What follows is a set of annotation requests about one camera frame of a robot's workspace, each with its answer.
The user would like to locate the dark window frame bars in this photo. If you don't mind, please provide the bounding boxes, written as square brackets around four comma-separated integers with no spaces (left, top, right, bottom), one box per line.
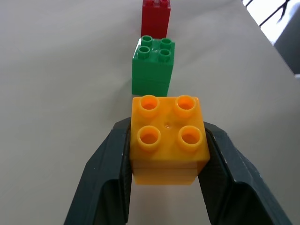
[241,0,300,26]

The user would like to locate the green studded building block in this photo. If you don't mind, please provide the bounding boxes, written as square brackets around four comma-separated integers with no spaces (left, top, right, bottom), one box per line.
[131,35,176,97]

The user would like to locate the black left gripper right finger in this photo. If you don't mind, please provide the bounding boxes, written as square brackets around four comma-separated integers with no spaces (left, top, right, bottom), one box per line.
[198,121,293,225]

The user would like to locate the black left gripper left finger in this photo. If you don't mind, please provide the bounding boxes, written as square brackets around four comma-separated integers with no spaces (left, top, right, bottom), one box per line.
[63,117,132,225]

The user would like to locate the red studded building block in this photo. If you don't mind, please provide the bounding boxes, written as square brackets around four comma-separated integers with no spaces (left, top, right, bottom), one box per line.
[141,0,172,39]

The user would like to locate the yellow studded building block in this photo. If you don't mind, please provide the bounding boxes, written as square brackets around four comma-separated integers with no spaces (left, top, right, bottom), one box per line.
[129,94,210,186]

